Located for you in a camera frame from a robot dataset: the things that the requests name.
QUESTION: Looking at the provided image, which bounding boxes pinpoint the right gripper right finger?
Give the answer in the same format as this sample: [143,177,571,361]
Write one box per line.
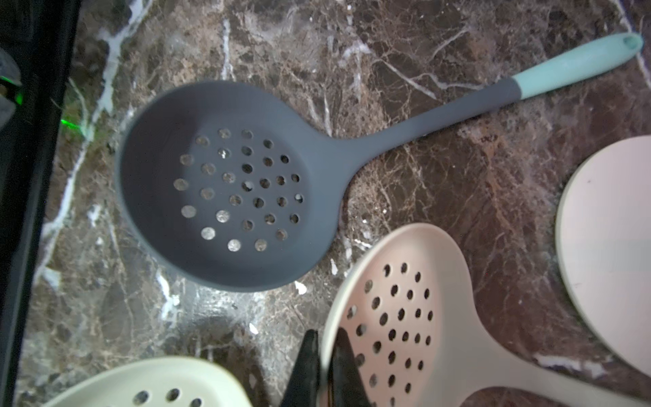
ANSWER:
[327,328,371,407]

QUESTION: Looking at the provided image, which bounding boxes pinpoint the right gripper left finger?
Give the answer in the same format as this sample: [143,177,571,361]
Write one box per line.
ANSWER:
[280,329,320,407]

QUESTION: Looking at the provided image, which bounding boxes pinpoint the beige skimmer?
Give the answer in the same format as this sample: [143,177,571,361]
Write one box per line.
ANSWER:
[46,356,252,406]
[318,223,642,406]

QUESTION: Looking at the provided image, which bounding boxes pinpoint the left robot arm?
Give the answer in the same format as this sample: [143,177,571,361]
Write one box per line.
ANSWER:
[1,1,81,406]

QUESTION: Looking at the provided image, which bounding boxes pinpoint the grey skimmer far left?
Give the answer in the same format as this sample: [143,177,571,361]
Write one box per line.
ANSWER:
[115,32,644,292]

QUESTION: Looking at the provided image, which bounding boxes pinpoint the beige utensil rack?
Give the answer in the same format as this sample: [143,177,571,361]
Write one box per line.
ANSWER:
[554,135,650,375]

